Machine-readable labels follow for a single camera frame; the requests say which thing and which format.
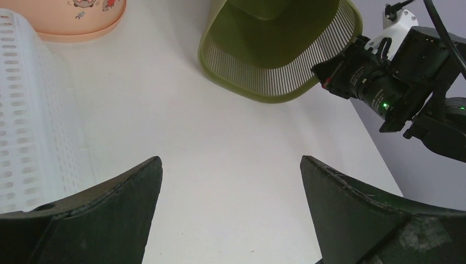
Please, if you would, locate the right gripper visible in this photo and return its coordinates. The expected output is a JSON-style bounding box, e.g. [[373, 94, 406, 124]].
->
[[312, 26, 461, 133]]

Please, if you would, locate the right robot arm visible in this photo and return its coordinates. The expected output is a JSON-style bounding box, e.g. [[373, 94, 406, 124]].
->
[[313, 26, 465, 162]]

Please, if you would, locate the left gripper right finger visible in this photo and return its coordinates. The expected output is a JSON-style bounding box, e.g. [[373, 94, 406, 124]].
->
[[300, 156, 465, 263]]

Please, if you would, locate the right black cable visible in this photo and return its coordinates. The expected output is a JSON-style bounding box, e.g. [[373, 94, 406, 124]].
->
[[386, 0, 466, 81]]

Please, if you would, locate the orange capybara bucket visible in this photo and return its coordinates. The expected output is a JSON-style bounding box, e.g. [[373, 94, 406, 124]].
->
[[1, 0, 127, 43]]

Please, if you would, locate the clear white plastic tray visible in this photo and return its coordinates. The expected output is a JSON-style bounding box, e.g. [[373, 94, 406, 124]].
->
[[1, 9, 96, 214]]

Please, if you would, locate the green mesh waste bin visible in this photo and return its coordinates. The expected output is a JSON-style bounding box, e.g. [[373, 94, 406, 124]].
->
[[198, 0, 363, 104]]

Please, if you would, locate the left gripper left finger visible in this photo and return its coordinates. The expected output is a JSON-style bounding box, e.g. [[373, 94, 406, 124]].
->
[[1, 156, 163, 263]]

